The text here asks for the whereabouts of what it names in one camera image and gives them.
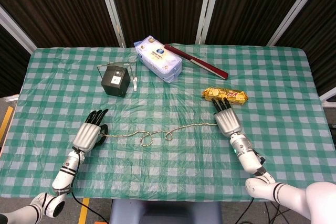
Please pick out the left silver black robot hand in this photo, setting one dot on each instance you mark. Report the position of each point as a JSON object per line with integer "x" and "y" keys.
{"x": 88, "y": 136}

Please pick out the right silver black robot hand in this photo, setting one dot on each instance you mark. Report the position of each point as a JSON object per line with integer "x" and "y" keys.
{"x": 228, "y": 121}

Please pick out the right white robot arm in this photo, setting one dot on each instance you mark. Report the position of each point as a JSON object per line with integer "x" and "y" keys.
{"x": 262, "y": 176}

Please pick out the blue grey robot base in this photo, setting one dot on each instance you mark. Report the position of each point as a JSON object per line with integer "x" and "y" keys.
{"x": 165, "y": 212}

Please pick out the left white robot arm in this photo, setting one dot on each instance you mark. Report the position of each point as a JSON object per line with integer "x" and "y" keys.
{"x": 63, "y": 179}

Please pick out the yellow biscuit packet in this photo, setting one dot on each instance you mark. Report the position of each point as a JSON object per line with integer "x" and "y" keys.
{"x": 231, "y": 94}

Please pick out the black cube box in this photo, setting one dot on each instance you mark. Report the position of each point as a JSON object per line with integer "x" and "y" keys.
{"x": 115, "y": 81}

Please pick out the dark red folded fan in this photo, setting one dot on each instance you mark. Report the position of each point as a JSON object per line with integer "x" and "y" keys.
{"x": 195, "y": 61}

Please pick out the green white checkered tablecloth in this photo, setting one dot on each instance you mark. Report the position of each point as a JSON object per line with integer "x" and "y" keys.
{"x": 168, "y": 166}

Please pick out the yellow floor tape strip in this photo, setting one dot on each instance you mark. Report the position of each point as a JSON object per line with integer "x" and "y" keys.
{"x": 84, "y": 211}

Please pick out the white blue tissue pack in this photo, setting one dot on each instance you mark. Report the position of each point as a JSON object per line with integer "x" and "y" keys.
{"x": 158, "y": 58}

